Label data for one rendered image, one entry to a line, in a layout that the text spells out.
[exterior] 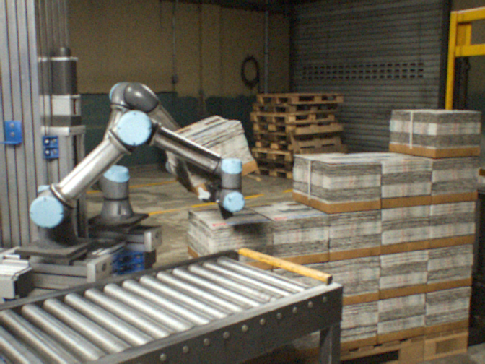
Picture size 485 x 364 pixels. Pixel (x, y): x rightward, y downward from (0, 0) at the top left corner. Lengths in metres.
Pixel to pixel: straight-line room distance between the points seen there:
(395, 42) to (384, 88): 0.77
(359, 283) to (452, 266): 0.56
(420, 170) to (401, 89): 7.30
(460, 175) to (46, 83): 2.02
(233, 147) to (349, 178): 0.61
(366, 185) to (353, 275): 0.44
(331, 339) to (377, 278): 1.10
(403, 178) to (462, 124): 0.43
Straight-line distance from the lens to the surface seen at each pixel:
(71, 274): 2.29
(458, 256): 3.26
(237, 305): 1.71
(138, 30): 9.95
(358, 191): 2.81
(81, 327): 1.64
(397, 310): 3.11
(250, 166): 2.51
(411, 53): 10.20
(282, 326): 1.73
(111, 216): 2.71
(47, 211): 2.14
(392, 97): 10.39
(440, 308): 3.29
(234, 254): 2.21
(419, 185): 3.01
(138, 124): 2.07
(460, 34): 3.85
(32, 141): 2.50
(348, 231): 2.83
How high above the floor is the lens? 1.41
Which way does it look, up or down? 9 degrees down
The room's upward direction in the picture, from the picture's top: straight up
